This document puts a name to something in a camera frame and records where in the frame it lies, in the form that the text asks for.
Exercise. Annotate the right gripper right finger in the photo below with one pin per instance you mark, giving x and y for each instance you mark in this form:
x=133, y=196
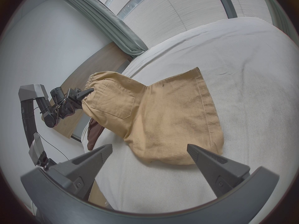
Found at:
x=217, y=169

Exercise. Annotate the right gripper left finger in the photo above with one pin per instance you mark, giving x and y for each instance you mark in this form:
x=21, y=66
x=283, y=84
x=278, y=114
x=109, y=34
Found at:
x=81, y=171

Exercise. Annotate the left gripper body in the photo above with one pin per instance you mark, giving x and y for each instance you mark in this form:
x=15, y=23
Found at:
x=72, y=97

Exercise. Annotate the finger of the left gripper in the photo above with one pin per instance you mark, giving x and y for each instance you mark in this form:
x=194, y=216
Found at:
x=87, y=93

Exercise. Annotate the tan shorts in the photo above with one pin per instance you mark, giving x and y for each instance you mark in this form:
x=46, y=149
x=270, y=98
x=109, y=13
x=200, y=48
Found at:
x=163, y=115

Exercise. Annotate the bed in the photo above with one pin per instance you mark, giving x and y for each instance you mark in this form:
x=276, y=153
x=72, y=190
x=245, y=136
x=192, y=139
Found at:
x=233, y=78

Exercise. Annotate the brown shorts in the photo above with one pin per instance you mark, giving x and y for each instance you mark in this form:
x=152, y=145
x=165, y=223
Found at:
x=94, y=134

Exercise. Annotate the grey-green curtain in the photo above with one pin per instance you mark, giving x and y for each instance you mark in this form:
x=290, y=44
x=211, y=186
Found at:
x=276, y=10
x=109, y=20

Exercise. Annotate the window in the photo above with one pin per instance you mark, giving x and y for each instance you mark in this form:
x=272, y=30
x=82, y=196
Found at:
x=175, y=1

